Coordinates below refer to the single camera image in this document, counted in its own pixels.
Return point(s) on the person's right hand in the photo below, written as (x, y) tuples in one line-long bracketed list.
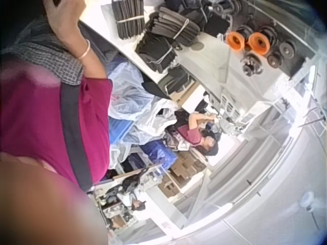
[(65, 21)]

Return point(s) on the gold bangle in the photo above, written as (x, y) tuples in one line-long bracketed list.
[(86, 50)]

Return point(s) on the tied flat dark fabric bundle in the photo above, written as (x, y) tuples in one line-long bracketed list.
[(129, 20)]

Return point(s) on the tied black fabric bundle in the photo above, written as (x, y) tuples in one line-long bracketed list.
[(155, 54)]

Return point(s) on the heap of clear plastic bags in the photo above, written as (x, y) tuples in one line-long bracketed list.
[(132, 102)]

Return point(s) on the tied grey folded fabric bundle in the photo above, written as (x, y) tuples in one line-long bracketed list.
[(173, 26)]

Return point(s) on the black bag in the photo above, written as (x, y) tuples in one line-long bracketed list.
[(154, 89)]

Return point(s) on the blue plastic crate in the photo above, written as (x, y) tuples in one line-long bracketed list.
[(120, 130), (157, 153)]

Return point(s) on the shelf of dark fabric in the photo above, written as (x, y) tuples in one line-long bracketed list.
[(176, 81)]

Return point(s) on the pile of dark fabric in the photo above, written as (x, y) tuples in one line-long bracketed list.
[(196, 11)]

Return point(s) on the orange spool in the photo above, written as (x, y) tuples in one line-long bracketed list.
[(235, 41), (258, 43)]

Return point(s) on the cluttered work table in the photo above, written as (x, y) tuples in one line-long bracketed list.
[(122, 196)]

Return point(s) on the white machine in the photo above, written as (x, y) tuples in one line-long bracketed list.
[(228, 117)]

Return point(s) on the stack of brown cartons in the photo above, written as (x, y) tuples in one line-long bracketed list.
[(182, 171)]

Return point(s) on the rack of black spools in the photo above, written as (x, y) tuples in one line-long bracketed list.
[(277, 48)]

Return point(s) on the white round fixture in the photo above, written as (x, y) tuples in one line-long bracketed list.
[(306, 199)]

